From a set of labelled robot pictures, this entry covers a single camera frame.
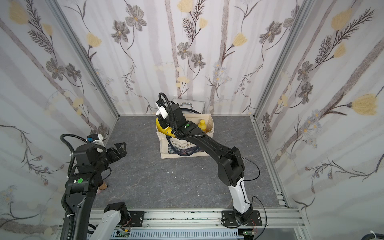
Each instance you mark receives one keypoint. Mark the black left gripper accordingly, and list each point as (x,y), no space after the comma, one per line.
(113,151)

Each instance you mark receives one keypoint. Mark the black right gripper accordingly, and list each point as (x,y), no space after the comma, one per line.
(163,122)

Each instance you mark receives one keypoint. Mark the large yellow soap bottle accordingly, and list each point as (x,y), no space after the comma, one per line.
(167,132)

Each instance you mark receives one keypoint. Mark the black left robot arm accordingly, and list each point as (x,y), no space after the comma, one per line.
(88,161)

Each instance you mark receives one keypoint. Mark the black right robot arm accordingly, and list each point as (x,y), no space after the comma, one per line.
(229,160)

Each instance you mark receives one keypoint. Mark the silver metal case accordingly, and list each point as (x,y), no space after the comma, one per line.
(195,106)

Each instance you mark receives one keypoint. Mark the small brown bottle orange cap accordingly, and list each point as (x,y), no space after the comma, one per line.
(104,186)

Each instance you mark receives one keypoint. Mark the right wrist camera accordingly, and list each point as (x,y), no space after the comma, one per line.
(161,112)

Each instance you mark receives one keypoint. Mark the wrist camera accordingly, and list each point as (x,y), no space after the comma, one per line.
(97,139)
(161,112)

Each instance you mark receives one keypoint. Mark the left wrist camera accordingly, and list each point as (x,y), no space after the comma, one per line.
(97,139)

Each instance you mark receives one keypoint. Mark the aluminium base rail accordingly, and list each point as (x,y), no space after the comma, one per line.
(114,223)

